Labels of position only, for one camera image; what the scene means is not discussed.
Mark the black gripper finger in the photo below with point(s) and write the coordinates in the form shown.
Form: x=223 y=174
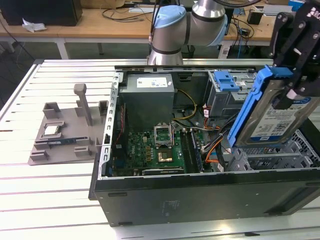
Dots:
x=281 y=37
x=303 y=50

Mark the hard disk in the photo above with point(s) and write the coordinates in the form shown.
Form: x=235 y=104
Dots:
x=265 y=120

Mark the silver perforated disk bay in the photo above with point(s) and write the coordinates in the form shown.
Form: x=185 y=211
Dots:
x=238 y=160

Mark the blue cardboard box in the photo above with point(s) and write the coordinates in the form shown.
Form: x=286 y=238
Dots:
x=295 y=5

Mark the grey flat box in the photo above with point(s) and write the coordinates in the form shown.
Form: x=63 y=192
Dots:
x=272 y=10

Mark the small black box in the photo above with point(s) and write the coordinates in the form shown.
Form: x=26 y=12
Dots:
x=255 y=17

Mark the black computer tower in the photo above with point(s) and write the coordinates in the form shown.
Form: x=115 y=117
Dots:
x=231 y=20

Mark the blue plastic drive latch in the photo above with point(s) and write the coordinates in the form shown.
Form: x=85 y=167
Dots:
x=226 y=81

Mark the silver drive cage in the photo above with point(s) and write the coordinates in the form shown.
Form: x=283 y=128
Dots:
x=220 y=102

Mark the installed RAM stick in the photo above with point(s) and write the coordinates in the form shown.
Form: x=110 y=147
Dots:
x=196 y=152

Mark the locking lever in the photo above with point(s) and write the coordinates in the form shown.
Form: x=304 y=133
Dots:
x=172 y=135

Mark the black RAM slot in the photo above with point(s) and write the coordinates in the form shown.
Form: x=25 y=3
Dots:
x=185 y=150

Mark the grey power supply unit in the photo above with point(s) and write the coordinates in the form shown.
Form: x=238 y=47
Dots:
x=147 y=105

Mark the CPU socket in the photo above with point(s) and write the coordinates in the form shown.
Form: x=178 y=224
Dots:
x=165 y=156

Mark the green motherboard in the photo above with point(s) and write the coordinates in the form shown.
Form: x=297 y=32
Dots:
x=142 y=150

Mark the black graphics card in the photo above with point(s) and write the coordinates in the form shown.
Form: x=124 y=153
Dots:
x=162 y=171

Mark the black case fan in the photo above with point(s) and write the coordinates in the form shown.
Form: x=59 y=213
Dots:
x=116 y=130

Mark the black PC case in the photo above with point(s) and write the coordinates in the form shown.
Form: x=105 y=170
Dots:
x=175 y=200

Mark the large black box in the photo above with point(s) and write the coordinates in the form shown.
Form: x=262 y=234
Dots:
x=50 y=12

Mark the dark blue RAM stick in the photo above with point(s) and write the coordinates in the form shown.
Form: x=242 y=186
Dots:
x=62 y=142

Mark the grey parts rack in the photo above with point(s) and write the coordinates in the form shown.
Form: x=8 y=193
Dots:
x=67 y=155

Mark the silver CPU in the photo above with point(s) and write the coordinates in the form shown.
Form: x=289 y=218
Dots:
x=51 y=131

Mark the crumpled white paper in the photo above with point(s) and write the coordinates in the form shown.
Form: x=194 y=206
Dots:
x=32 y=26

